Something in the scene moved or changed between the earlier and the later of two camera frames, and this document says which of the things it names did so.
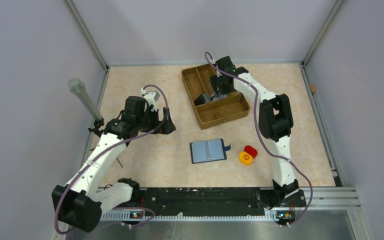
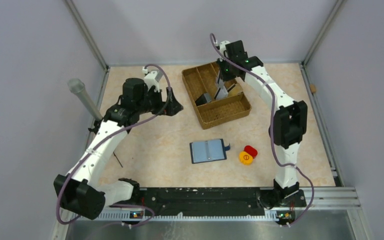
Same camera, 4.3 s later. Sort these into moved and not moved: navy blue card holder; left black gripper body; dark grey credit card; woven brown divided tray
Moved: left black gripper body
Not moved: woven brown divided tray; dark grey credit card; navy blue card holder
